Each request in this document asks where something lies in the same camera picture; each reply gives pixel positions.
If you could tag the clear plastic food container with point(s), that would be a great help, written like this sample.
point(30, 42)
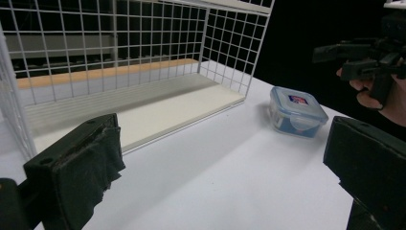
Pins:
point(296, 111)

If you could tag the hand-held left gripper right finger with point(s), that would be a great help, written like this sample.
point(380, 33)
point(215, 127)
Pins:
point(367, 159)

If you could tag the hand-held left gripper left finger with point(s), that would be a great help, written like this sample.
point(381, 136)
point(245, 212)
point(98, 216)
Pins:
point(76, 172)

